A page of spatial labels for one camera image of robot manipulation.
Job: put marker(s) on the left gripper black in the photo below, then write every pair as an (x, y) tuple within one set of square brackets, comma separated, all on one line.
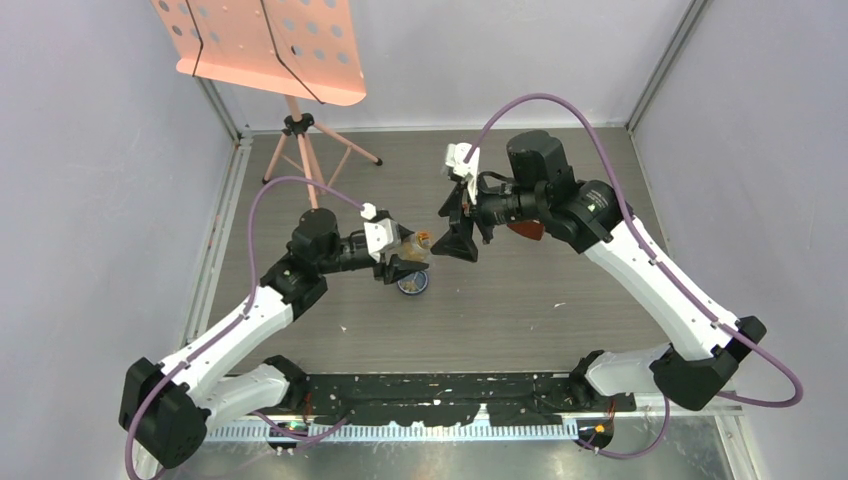
[(396, 269)]

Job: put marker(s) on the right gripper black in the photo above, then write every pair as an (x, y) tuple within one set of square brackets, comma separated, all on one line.
[(457, 243)]

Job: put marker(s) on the blue round pill box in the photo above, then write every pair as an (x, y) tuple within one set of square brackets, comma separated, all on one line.
[(414, 284)]

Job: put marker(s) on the clear pill bottle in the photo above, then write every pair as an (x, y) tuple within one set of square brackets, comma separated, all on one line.
[(416, 247)]

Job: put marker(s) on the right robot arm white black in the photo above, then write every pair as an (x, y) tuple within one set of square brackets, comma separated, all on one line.
[(542, 197)]

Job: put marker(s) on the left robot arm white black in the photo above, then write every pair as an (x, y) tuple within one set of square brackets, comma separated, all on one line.
[(168, 407)]

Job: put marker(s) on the brown wooden metronome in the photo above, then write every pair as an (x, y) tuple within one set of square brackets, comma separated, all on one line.
[(529, 229)]

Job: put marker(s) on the pink music stand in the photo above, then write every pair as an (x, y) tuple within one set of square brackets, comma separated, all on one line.
[(298, 49)]

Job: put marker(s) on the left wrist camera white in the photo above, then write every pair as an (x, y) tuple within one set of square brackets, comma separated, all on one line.
[(382, 232)]

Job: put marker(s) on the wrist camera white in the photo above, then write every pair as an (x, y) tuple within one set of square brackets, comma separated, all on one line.
[(382, 232), (461, 164)]

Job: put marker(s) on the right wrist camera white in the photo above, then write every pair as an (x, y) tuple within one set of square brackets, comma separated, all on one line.
[(461, 164)]

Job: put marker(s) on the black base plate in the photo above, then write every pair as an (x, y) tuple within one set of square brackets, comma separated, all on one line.
[(446, 399)]

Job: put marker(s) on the aluminium rail frame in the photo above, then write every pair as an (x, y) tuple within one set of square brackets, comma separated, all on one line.
[(215, 245)]

